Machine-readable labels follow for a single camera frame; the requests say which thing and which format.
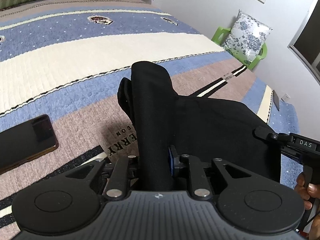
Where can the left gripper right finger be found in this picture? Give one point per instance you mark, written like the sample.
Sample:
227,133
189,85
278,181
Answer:
188,174

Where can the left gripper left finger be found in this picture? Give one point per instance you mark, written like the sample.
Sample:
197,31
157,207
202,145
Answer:
119,178

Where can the black pants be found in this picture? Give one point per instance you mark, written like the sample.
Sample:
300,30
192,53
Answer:
203,127

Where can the dark tablet on bed corner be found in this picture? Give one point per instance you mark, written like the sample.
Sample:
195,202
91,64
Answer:
276,100

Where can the black smartphone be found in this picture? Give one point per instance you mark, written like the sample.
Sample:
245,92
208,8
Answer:
26,142

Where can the blue floral white pillow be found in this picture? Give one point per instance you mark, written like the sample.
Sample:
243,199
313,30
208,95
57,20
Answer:
246,39

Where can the striped blue bed blanket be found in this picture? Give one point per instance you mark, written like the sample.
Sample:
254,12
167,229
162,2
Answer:
66,58

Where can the white wall socket low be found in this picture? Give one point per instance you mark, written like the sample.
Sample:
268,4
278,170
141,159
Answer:
285,98

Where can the window with metal frame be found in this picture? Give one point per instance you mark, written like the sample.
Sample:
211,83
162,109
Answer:
305,43

